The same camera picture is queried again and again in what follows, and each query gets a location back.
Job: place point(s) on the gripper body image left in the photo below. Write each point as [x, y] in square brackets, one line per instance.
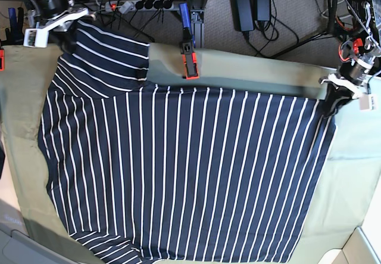
[64, 20]

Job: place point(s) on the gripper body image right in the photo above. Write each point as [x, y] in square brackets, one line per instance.
[339, 87]

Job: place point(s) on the navy white striped T-shirt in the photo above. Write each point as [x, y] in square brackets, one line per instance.
[140, 172]

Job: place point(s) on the white power strip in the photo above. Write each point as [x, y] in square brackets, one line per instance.
[126, 6]

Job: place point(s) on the blue orange left clamp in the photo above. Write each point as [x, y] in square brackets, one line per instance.
[14, 34]

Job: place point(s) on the light green table cloth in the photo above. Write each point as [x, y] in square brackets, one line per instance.
[347, 196]

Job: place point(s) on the black tripod stand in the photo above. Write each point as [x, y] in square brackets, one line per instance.
[360, 40]

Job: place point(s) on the black power adapter left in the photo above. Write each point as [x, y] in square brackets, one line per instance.
[242, 15]

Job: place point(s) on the white box corner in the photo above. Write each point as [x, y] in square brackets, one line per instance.
[356, 250]

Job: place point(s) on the grey plastic bin corner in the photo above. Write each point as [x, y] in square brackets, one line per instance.
[14, 251]

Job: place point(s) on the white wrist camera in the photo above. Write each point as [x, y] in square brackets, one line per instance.
[36, 38]
[368, 102]

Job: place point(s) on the aluminium frame post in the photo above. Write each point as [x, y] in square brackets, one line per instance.
[197, 17]

